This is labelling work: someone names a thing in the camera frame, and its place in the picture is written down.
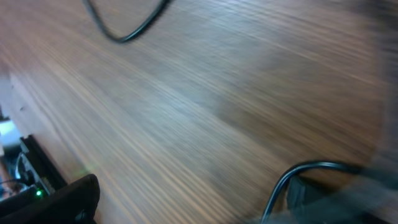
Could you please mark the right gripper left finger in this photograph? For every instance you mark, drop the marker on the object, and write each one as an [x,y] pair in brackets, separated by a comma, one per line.
[73,203]

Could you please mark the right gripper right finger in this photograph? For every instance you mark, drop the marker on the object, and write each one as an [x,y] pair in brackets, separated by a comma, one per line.
[296,199]

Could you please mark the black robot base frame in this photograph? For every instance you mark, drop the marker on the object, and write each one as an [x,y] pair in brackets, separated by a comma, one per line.
[31,175]

